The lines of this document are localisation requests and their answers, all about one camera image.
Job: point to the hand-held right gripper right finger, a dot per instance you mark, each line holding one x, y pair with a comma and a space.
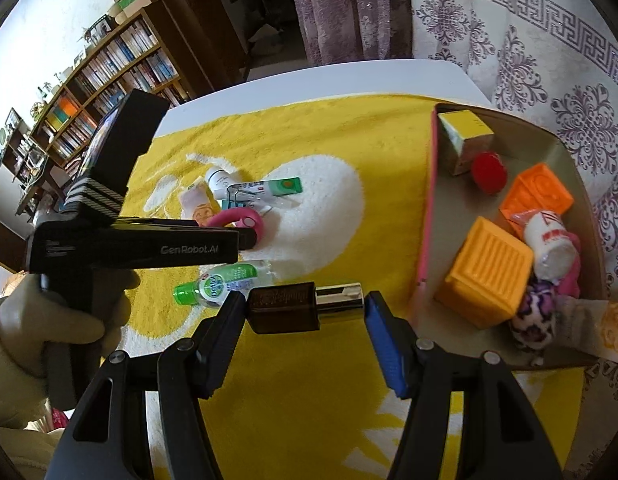
386, 345

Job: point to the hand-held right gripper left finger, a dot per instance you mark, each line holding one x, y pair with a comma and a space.
224, 340

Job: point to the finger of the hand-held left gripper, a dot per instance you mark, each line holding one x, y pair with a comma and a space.
248, 241

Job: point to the pink foam curler loop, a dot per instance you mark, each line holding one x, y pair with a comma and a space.
239, 217

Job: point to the dark brown perfume bottle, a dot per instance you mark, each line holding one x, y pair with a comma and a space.
284, 307

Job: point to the yellow-orange plastic block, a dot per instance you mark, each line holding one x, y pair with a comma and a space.
489, 275

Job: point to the red cardboard box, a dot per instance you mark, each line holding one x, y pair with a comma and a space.
429, 210

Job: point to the white bottle with red label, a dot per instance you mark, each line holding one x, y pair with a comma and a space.
546, 242

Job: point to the knotted pink foam curler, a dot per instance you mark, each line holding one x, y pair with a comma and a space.
569, 270

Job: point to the red round toy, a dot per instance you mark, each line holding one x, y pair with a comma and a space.
489, 172

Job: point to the peach pink cream tube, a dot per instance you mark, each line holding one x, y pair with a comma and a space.
604, 325

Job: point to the small white yellow box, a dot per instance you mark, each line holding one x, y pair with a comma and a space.
464, 140

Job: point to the person's left forearm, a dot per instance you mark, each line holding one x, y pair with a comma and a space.
19, 455

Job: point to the person's left hand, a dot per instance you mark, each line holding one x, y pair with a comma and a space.
14, 350

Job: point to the teal binder clip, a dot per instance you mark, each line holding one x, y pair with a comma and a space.
244, 200

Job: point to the clear bottle with green cap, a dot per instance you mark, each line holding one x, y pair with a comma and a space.
219, 285

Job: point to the pale pink sachet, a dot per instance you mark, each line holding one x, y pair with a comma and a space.
199, 202

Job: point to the white tube with green end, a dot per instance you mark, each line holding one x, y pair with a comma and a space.
281, 187

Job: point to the yellow and white towel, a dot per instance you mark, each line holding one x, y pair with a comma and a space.
314, 400

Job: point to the leopard print plush scrunchie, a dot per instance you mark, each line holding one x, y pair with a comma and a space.
534, 320

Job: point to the wooden bookshelf with books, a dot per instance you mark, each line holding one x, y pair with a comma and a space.
114, 70

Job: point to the red-orange plastic block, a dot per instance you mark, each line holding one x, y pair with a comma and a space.
539, 197

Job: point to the dark wooden cabinet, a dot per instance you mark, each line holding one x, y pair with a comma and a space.
209, 20

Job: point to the mauve sheer curtain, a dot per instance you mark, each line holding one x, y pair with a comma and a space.
349, 10

